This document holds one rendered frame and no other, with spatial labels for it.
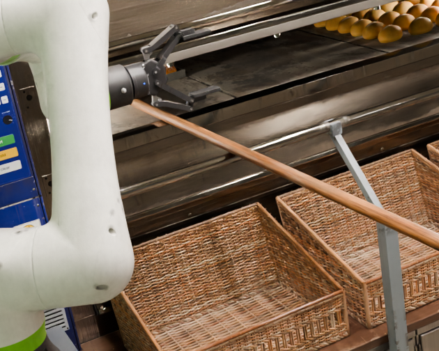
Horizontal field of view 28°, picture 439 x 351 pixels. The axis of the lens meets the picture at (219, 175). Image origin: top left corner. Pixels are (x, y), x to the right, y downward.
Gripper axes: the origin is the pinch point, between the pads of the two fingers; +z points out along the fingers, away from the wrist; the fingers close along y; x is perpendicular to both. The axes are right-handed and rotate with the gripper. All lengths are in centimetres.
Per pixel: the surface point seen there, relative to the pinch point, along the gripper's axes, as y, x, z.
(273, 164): 28.1, 4.1, 10.4
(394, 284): 72, 6, 40
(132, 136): 31, -55, -5
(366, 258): 90, -39, 61
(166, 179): 31.9, -17.8, -9.5
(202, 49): 7.5, -40.3, 15.9
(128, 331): 81, -37, -23
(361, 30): 28, -87, 99
